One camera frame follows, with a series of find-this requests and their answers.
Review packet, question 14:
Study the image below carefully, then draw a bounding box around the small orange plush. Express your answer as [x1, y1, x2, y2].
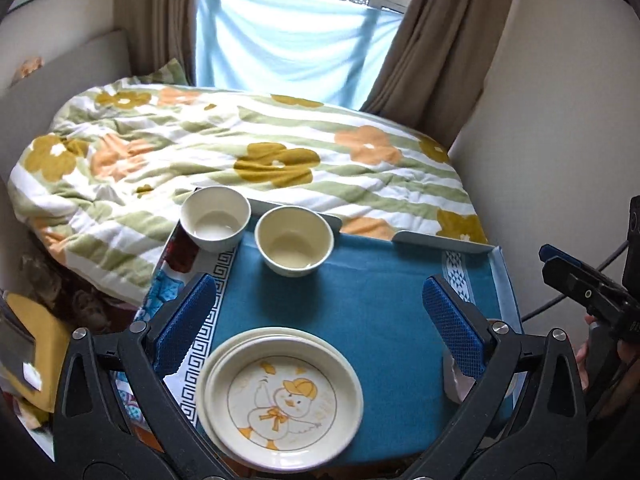
[15, 57, 46, 81]

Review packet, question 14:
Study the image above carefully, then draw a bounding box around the green leafy pillow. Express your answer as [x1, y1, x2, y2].
[150, 57, 193, 86]

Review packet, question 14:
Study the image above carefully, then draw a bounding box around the cream bowl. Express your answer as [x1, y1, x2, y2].
[254, 206, 335, 278]

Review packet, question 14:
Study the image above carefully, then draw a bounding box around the white bowl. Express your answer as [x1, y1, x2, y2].
[179, 186, 252, 253]

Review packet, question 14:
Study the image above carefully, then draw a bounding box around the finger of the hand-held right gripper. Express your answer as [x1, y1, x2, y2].
[539, 244, 611, 283]
[542, 259, 626, 320]

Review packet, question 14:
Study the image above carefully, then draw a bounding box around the blue patterned table cloth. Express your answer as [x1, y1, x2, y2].
[150, 245, 516, 466]

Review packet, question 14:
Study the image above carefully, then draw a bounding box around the cartoon printed cloth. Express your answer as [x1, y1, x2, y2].
[115, 237, 206, 433]

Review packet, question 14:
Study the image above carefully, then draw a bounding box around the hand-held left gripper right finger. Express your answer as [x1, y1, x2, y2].
[405, 274, 588, 480]

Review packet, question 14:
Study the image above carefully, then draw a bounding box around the blue patterned tablecloth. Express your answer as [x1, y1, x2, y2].
[165, 187, 523, 411]

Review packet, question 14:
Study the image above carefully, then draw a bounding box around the grey box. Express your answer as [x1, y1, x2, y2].
[0, 305, 42, 392]

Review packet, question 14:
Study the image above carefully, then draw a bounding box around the brown curtain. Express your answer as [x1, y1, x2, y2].
[112, 0, 211, 86]
[360, 0, 523, 146]

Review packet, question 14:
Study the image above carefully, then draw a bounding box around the duck print plate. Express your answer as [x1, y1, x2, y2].
[206, 336, 363, 467]

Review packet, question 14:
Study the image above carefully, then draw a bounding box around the light blue hanging cloth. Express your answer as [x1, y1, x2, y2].
[195, 0, 406, 111]

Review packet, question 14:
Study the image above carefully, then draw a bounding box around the person's right hand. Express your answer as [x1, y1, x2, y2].
[575, 312, 596, 392]

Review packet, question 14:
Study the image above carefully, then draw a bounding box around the yellow bear print plate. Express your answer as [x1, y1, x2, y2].
[196, 326, 346, 448]

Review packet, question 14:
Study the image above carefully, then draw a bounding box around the yellow nightstand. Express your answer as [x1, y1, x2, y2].
[0, 292, 71, 411]

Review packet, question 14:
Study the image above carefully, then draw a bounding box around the grey headboard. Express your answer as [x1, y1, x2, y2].
[0, 29, 133, 281]

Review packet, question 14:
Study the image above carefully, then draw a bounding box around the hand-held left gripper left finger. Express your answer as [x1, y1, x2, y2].
[52, 272, 221, 480]

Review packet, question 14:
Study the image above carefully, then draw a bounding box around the floral striped duvet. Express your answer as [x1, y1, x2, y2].
[7, 76, 488, 306]

